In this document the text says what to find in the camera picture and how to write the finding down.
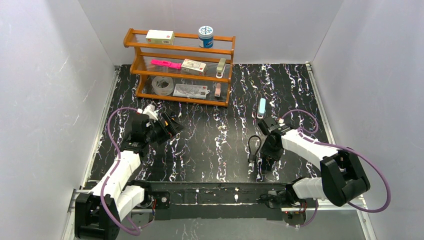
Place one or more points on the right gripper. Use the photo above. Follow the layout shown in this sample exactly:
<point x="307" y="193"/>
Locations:
<point x="269" y="158"/>

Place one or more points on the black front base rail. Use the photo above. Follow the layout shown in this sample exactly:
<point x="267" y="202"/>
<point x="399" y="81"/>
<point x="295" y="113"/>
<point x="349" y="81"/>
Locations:
<point x="213" y="200"/>

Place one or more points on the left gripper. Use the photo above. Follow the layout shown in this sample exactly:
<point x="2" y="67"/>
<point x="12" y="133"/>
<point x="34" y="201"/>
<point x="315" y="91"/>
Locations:
<point x="168" y="125"/>

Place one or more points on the flat packaged card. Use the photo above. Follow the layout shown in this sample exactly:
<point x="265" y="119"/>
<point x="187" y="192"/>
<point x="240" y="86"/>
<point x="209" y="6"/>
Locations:
<point x="191" y="91"/>

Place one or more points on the blue round jar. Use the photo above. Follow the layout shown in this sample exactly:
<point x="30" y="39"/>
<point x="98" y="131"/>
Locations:
<point x="206" y="37"/>

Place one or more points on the beige small stapler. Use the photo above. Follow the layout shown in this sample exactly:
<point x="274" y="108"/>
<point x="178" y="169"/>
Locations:
<point x="220" y="68"/>

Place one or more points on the wooden three-tier shelf rack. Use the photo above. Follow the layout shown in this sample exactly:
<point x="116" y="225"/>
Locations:
<point x="185" y="46"/>

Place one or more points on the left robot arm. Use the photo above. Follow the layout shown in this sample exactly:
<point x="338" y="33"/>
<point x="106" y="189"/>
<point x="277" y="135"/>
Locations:
<point x="105" y="210"/>

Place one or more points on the black cable loop lock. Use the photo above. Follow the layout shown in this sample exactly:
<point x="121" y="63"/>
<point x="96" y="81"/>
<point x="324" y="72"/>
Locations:
<point x="253" y="154"/>

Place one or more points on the white box shelf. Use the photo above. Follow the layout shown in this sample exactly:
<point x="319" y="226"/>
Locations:
<point x="161" y="37"/>
<point x="194" y="67"/>

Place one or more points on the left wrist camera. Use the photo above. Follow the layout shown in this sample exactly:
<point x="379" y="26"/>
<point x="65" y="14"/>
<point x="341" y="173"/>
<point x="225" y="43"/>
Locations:
<point x="149" y="110"/>

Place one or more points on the white box top shelf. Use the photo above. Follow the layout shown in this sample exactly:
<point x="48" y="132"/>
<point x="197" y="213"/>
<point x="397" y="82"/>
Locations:
<point x="161" y="37"/>

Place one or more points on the white box middle shelf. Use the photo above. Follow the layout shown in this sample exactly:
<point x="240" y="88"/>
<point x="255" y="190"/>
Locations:
<point x="194" y="67"/>

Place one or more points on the white blue stapler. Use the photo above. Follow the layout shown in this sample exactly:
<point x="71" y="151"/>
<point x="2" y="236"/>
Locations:
<point x="261" y="110"/>

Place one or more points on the pink flat tool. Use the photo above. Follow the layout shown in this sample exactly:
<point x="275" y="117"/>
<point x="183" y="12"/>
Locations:
<point x="168" y="64"/>

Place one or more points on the clear tape roll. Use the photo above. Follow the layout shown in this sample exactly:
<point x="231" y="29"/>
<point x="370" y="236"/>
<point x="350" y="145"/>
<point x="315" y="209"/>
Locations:
<point x="163" y="85"/>

